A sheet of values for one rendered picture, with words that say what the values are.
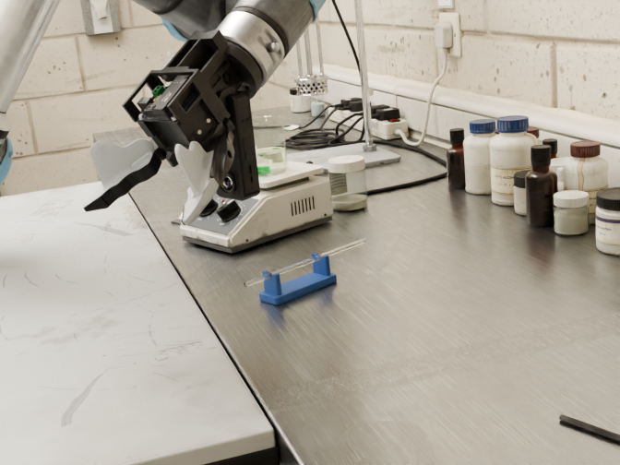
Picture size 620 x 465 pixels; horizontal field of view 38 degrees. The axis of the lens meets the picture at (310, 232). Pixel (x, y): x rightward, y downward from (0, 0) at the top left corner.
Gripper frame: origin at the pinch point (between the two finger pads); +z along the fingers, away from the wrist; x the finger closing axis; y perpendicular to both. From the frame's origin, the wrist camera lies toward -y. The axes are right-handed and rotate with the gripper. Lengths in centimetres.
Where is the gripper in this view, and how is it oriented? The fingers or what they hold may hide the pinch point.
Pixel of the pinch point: (135, 223)
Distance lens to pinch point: 88.5
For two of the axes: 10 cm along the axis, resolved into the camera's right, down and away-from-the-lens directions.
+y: -4.4, -6.5, -6.2
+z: -4.8, 7.5, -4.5
